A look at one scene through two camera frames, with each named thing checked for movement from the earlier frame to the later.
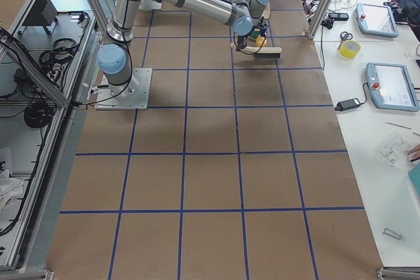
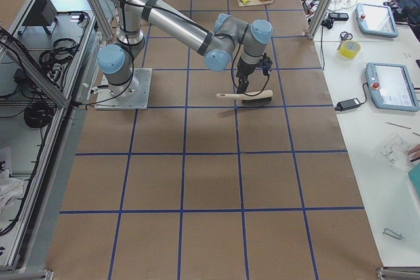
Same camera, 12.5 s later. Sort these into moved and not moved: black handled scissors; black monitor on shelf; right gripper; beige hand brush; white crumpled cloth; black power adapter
Moved: beige hand brush; right gripper
Not moved: black handled scissors; white crumpled cloth; black monitor on shelf; black power adapter
